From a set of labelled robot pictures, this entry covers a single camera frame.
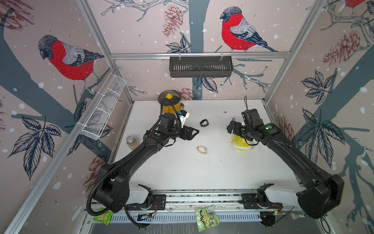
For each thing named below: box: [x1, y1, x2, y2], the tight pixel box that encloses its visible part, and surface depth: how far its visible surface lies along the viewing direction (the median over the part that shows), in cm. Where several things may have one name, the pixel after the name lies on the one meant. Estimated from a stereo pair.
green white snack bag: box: [194, 205, 220, 233], surface depth 70 cm
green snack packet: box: [93, 207, 114, 226], surface depth 70 cm
